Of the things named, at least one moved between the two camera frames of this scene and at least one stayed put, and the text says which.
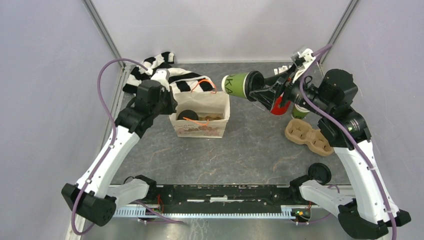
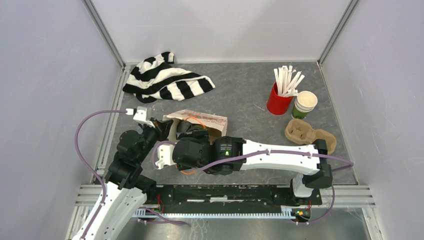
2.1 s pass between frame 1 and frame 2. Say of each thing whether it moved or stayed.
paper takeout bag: moved
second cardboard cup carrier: stayed
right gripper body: moved
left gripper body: moved
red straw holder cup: stayed
